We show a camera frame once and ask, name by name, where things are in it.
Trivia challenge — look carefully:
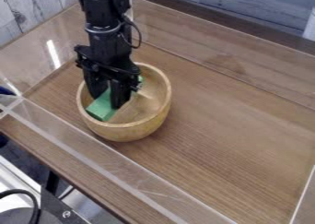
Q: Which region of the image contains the black cable bottom left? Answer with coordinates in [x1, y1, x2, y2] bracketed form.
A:
[0, 188, 41, 224]

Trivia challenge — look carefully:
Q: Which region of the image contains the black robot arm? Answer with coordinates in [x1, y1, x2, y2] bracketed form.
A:
[74, 0, 140, 109]

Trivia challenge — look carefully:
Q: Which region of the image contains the green rectangular block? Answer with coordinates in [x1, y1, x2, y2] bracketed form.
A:
[86, 75, 146, 123]

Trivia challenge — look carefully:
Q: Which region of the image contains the black table leg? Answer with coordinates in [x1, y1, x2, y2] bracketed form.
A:
[45, 171, 60, 195]

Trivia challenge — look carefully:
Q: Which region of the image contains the wooden brown bowl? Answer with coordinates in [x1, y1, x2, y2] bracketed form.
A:
[76, 62, 172, 142]

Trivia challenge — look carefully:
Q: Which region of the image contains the clear acrylic tray wall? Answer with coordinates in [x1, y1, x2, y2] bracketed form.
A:
[0, 77, 236, 224]

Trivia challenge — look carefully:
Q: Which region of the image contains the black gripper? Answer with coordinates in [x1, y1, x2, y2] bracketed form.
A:
[74, 31, 140, 109]

